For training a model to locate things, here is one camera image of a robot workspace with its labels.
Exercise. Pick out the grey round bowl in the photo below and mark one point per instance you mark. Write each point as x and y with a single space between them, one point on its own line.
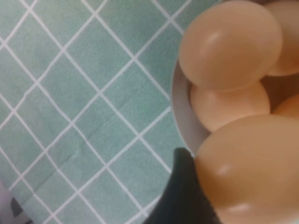
182 105

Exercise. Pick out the brown egg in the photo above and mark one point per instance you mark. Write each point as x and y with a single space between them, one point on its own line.
252 170
230 46
230 107
288 106
289 39

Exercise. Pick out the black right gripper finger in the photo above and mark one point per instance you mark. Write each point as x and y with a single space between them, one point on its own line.
184 193

